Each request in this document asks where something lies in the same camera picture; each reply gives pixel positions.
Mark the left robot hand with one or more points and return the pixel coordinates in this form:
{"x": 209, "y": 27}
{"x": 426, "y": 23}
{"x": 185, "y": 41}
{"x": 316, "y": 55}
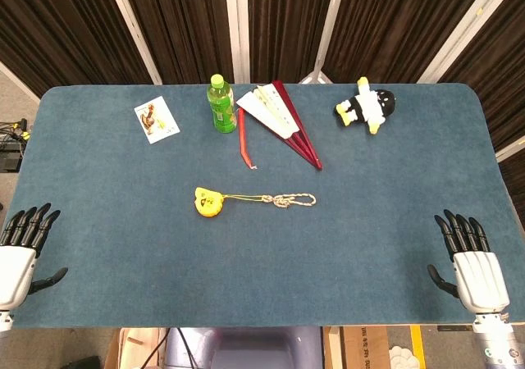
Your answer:
{"x": 14, "y": 262}

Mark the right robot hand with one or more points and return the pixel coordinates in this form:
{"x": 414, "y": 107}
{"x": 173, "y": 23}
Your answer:
{"x": 480, "y": 274}

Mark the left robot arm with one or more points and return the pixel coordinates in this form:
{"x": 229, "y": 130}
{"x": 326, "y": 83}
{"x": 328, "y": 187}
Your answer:
{"x": 3, "y": 322}

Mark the white flower-shaped object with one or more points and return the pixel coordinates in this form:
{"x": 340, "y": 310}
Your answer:
{"x": 404, "y": 356}

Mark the cardboard box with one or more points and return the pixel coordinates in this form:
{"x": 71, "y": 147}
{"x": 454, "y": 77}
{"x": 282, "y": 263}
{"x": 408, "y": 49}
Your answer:
{"x": 363, "y": 346}

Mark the playing card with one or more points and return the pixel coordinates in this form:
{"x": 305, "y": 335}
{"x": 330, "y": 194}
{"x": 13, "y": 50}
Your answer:
{"x": 156, "y": 119}

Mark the black white plush toy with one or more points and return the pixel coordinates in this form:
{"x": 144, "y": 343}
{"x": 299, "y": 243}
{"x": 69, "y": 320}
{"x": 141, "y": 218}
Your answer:
{"x": 367, "y": 106}

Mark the blue table mat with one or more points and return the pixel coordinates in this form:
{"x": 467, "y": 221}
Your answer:
{"x": 262, "y": 242}

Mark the robot torso base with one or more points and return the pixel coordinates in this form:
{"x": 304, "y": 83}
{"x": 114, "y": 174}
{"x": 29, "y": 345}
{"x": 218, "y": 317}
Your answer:
{"x": 246, "y": 348}

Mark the red folding fan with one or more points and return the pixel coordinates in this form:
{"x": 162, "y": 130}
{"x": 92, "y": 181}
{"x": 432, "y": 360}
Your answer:
{"x": 283, "y": 119}

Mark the white screen foot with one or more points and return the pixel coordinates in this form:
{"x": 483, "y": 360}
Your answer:
{"x": 315, "y": 78}

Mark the green tea bottle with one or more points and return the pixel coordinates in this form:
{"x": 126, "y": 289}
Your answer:
{"x": 221, "y": 104}

